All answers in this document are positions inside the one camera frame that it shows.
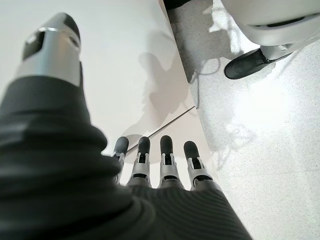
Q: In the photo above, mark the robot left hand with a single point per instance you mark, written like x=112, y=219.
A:
x=62, y=175

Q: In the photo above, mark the white narrow cabinet door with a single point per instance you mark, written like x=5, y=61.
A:
x=120, y=50

